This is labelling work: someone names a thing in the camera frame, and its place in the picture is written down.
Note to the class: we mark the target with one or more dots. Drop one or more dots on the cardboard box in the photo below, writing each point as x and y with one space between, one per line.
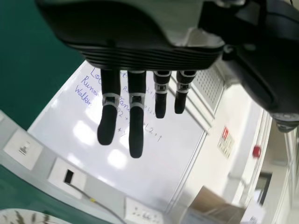
210 200

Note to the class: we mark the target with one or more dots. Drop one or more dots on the white plate brown leaf pattern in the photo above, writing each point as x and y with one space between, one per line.
14 217

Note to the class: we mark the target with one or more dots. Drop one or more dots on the white socket strip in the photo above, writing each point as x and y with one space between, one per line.
23 149

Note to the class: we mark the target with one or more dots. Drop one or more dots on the wall sign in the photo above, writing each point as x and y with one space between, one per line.
225 142

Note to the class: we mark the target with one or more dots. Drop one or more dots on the red wall button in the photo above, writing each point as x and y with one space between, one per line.
257 151

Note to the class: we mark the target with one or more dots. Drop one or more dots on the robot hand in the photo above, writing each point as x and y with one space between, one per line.
144 28

